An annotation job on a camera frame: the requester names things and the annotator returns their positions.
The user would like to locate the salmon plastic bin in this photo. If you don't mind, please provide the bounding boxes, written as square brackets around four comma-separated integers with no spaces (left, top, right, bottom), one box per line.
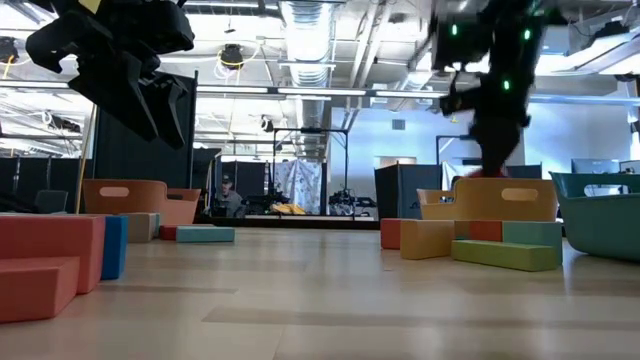
[82,178,202,227]

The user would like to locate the low black divider panels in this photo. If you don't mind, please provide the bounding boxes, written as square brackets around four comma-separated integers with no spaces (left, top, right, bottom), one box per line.
[0,156,96,214]

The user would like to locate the fluorescent light strip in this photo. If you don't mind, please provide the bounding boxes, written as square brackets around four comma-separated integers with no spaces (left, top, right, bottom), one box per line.
[195,84,450,100]

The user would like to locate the black divider screen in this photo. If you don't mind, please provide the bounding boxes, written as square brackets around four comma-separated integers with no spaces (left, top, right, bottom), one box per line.
[219,159,268,201]

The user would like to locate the black ceiling-hung device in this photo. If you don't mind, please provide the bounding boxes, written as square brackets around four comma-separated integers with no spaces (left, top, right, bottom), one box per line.
[218,43,246,71]
[0,35,20,65]

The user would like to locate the black aluminium table frame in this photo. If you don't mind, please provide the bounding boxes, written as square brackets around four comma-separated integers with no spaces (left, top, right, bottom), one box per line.
[192,214,382,232]

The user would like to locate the grey beige block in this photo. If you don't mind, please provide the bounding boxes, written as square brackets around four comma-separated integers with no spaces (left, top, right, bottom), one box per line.
[121,211,155,245]

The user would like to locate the green long block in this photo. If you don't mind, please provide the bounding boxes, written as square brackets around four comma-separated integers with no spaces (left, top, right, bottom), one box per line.
[450,239,560,273]

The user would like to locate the white hanging sheet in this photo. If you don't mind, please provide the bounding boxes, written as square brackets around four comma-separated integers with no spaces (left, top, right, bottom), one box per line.
[442,160,474,191]

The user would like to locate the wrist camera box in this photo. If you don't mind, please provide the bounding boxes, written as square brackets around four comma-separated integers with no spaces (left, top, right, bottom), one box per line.
[438,87,481,117]
[113,0,196,57]

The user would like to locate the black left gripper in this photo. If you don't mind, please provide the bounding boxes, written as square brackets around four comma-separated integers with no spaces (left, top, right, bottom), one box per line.
[24,0,191,150]

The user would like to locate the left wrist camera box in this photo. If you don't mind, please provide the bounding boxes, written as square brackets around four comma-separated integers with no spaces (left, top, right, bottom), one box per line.
[113,0,196,57]

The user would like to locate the yellow orange plastic bin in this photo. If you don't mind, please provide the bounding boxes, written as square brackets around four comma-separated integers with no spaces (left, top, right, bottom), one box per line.
[417,177,560,224]

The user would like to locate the person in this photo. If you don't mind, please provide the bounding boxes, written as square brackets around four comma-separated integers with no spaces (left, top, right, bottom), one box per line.
[213,173,247,219]

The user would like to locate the large blue block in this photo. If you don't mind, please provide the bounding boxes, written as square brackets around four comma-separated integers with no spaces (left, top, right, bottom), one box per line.
[101,214,130,281]

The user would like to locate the silver ceiling air duct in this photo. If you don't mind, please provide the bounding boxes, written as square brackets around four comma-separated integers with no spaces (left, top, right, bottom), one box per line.
[279,0,335,161]

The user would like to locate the orange long block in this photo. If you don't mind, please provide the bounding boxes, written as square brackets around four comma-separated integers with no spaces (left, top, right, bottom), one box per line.
[399,219,456,261]

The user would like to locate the teal green plastic bin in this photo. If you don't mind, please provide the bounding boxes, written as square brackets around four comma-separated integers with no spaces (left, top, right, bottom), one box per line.
[548,171,640,264]

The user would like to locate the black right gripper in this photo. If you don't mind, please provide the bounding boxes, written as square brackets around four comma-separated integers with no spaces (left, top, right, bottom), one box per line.
[468,73,537,177]

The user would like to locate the light blue long block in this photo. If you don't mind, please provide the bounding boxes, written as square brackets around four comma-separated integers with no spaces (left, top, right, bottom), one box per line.
[174,225,237,245]

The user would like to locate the black stand frame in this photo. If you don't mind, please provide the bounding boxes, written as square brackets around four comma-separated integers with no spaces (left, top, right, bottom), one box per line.
[271,127,351,217]
[435,133,474,166]

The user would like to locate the grey chair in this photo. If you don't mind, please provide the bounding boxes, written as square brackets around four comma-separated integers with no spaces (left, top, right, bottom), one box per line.
[33,188,70,215]

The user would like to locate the dark blue partition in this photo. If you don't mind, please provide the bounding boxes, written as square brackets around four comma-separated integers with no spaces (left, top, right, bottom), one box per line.
[373,163,445,221]

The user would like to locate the salmon pink foam block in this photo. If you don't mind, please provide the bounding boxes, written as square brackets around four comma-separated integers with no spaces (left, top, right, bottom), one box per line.
[0,214,107,295]
[0,256,81,325]

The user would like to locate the pink red small cube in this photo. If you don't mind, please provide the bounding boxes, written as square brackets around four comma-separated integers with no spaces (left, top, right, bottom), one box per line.
[468,220,505,243]

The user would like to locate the patterned white cloth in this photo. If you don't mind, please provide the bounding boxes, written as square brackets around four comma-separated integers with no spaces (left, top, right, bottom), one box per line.
[273,158,324,215]

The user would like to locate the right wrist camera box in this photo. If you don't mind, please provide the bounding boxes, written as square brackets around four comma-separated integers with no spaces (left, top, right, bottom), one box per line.
[438,87,481,117]

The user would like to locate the yellow hanging cable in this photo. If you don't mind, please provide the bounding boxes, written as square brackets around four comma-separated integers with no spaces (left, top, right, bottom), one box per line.
[74,102,99,216]

